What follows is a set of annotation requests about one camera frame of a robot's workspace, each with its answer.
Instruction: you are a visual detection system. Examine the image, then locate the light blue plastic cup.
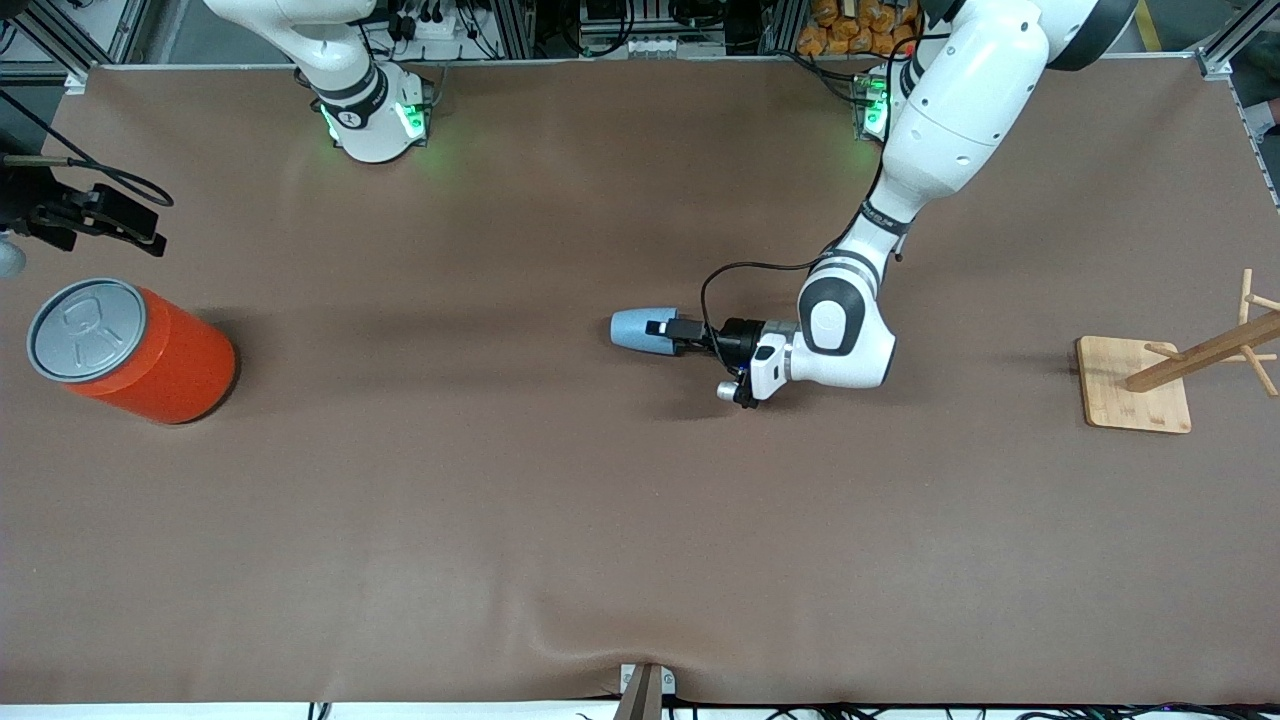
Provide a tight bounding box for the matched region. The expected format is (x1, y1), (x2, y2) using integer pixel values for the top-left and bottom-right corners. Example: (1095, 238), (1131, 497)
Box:
(610, 307), (681, 358)

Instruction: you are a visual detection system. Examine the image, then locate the wooden cup rack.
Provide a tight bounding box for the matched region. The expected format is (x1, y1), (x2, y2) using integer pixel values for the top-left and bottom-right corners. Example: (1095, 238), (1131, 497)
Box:
(1075, 267), (1280, 435)

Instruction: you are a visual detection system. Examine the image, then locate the orange can with grey lid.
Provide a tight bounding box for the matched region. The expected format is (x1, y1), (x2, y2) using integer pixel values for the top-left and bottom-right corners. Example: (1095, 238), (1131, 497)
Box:
(26, 278), (238, 426)

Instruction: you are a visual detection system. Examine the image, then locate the brown table cover sheet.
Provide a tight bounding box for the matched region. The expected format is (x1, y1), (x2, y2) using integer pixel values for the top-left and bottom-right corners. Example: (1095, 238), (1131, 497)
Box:
(0, 58), (1280, 707)

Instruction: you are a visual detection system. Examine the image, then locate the pile of orange packets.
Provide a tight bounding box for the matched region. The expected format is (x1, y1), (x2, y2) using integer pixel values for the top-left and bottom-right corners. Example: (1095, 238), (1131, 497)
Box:
(796, 0), (923, 58)

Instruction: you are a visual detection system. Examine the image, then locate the white power strip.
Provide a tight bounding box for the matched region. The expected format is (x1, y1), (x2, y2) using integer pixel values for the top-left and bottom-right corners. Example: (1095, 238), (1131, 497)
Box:
(385, 0), (457, 42)

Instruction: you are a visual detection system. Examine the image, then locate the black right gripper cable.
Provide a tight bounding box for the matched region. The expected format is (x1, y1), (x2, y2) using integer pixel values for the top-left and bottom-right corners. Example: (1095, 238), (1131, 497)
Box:
(0, 88), (175, 209)

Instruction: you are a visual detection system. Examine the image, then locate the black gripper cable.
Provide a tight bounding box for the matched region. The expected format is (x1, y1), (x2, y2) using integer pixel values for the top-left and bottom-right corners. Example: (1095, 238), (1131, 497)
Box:
(699, 225), (907, 346)
(0, 88), (175, 209)

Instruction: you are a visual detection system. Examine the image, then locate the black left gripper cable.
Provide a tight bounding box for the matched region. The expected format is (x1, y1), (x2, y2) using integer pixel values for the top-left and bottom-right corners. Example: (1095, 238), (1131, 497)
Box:
(699, 225), (907, 346)

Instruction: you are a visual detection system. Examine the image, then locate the aluminium frame profile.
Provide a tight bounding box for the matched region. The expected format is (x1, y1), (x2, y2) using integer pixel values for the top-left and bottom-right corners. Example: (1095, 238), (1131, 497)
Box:
(0, 0), (153, 93)
(1193, 0), (1280, 83)

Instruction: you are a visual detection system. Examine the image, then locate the black arm base cable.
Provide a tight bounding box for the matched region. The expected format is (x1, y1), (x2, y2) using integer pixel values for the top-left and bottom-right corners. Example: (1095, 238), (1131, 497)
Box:
(788, 47), (873, 107)

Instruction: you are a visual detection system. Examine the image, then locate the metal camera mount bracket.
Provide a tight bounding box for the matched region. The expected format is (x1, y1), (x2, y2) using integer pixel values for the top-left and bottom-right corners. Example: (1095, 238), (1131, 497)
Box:
(614, 663), (677, 720)

